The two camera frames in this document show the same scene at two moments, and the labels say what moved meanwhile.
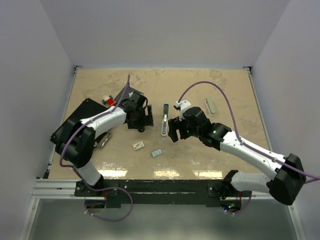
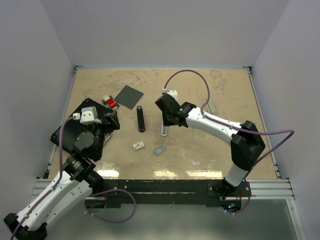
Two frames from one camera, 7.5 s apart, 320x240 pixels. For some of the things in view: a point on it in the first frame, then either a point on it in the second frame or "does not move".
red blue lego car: x=108 y=100 does not move
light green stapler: x=210 y=106 does not move
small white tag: x=138 y=145 does not move
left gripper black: x=147 y=120 → x=114 y=123
